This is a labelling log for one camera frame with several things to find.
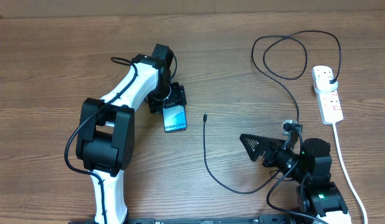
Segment blue Galaxy smartphone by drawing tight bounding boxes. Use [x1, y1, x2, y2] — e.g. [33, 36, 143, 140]
[163, 105, 187, 133]

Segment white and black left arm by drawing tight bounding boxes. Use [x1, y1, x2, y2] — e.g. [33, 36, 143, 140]
[64, 44, 188, 223]

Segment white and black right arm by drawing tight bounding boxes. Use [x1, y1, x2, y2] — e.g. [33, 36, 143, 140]
[240, 134, 352, 223]

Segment white charger plug adapter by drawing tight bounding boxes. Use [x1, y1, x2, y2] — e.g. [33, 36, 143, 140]
[313, 77, 338, 93]

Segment white power strip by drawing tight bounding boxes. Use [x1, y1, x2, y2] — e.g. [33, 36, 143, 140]
[311, 65, 343, 125]

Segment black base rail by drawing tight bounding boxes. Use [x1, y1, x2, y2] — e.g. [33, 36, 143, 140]
[67, 213, 346, 224]

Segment white power strip cord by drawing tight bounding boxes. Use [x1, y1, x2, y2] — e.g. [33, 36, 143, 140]
[331, 122, 368, 224]

